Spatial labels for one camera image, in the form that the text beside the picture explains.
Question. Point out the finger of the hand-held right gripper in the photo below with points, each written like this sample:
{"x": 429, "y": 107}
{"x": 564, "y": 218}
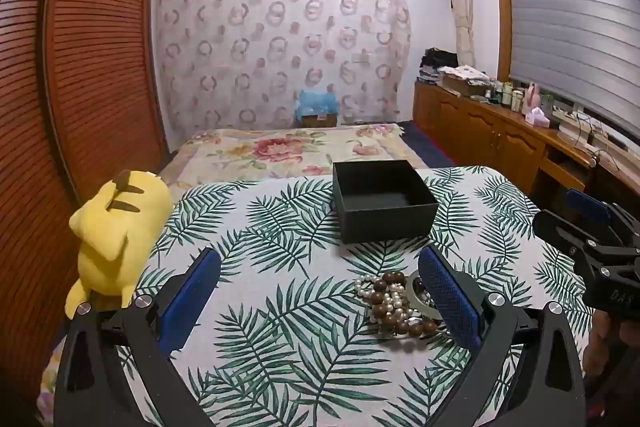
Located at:
{"x": 585, "y": 204}
{"x": 560, "y": 229}

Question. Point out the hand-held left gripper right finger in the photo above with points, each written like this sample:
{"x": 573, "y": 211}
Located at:
{"x": 450, "y": 302}

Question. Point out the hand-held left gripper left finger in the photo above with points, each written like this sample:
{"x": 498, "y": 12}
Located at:
{"x": 192, "y": 297}

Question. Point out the black square box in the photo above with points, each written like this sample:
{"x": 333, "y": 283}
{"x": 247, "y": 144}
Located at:
{"x": 385, "y": 219}

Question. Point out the person's right hand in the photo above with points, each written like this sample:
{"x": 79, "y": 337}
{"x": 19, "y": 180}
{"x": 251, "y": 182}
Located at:
{"x": 607, "y": 342}

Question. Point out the stack of books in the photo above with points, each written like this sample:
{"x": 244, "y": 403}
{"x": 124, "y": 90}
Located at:
{"x": 580, "y": 127}

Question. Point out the yellow plush toy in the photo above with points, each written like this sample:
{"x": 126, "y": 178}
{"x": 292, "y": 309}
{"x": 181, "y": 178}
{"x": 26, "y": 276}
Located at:
{"x": 120, "y": 237}

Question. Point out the pink tissue box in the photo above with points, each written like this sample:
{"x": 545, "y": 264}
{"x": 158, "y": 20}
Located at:
{"x": 537, "y": 118}

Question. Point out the green leaf print tablecloth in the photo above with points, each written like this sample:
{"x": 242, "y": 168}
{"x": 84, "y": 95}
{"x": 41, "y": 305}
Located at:
{"x": 300, "y": 332}

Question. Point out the pink bottle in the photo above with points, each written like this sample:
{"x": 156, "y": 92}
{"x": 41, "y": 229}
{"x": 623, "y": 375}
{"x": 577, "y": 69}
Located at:
{"x": 531, "y": 99}

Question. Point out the pale green bottle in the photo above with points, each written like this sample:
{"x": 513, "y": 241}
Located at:
{"x": 518, "y": 101}

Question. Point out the long wooden cabinet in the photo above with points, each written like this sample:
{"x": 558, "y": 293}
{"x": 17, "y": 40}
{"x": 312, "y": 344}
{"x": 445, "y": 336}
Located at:
{"x": 480, "y": 132}

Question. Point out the white bottle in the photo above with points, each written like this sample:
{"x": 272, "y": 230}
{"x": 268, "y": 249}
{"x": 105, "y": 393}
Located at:
{"x": 507, "y": 96}

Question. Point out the navy blue bedsheet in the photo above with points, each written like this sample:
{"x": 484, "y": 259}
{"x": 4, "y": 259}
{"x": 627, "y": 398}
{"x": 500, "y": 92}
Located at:
{"x": 425, "y": 147}

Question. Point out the floral bed blanket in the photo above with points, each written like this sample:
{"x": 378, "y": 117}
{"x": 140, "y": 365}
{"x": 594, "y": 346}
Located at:
{"x": 280, "y": 152}

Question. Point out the cardboard box with papers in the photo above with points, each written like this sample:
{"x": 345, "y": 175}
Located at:
{"x": 465, "y": 79}

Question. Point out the grey window blind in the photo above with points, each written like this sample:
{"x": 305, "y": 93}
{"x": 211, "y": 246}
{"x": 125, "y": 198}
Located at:
{"x": 575, "y": 22}

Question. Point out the pile of dark clothes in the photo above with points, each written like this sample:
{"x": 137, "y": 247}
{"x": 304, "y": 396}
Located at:
{"x": 437, "y": 62}

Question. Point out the small cardboard box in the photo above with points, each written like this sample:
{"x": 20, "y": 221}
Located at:
{"x": 319, "y": 121}

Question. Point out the blue plastic bag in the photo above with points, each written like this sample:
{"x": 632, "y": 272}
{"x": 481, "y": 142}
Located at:
{"x": 317, "y": 102}

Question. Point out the brown louvered wardrobe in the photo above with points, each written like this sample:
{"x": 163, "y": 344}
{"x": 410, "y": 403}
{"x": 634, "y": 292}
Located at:
{"x": 100, "y": 57}

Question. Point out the wooden window frame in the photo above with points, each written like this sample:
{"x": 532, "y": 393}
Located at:
{"x": 500, "y": 7}

